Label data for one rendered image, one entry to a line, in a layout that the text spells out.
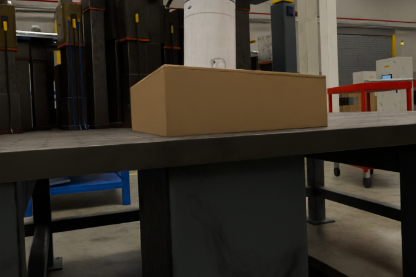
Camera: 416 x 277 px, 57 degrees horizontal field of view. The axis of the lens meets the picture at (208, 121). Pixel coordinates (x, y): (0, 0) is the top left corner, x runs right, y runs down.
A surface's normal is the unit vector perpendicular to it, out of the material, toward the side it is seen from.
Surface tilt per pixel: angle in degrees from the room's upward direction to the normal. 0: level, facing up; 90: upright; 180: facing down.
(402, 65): 90
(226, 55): 89
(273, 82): 90
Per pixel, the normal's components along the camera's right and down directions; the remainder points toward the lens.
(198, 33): -0.41, -0.04
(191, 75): 0.37, 0.01
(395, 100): -0.93, 0.05
